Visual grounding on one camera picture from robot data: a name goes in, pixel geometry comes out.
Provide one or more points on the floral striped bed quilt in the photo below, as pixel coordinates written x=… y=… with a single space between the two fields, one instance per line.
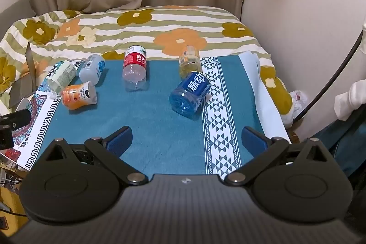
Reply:
x=163 y=31

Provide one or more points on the teal patterned table cloth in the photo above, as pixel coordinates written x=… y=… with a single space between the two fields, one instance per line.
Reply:
x=162 y=140

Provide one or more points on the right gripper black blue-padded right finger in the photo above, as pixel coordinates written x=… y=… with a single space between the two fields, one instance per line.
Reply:
x=266 y=153

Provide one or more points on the green white label bottle cup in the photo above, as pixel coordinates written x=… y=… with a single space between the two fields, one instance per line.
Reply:
x=59 y=77

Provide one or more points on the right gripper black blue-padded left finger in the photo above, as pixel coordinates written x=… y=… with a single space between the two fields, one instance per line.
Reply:
x=109 y=150

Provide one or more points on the white cloth at right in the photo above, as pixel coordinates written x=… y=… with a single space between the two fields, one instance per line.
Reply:
x=354 y=98

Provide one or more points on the orange pig bottle cup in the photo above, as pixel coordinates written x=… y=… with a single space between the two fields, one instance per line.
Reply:
x=77 y=96

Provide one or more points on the grey laptop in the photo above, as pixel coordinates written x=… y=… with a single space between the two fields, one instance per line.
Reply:
x=26 y=85

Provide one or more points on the yellow clear bottle cup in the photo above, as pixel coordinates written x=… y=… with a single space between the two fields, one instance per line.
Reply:
x=189 y=61

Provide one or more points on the white plastic bag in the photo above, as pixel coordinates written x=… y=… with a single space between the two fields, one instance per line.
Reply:
x=300 y=102

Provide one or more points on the red white label bottle cup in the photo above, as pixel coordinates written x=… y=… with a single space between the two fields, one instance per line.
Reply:
x=134 y=68

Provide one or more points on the grey blue label bottle cup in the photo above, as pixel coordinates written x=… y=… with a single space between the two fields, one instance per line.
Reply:
x=92 y=69

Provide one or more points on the black device at left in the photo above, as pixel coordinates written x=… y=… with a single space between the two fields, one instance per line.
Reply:
x=10 y=123

